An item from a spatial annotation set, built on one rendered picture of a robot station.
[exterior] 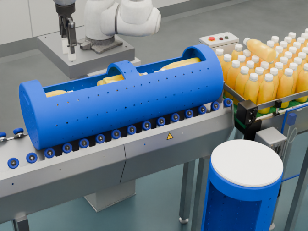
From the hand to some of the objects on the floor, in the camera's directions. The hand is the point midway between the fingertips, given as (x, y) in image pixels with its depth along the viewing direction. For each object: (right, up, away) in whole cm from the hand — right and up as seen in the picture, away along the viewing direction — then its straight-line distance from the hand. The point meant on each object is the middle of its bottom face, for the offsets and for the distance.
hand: (68, 50), depth 191 cm
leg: (-27, -123, +54) cm, 137 cm away
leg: (+60, -100, +94) cm, 149 cm away
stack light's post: (+113, -103, +91) cm, 178 cm away
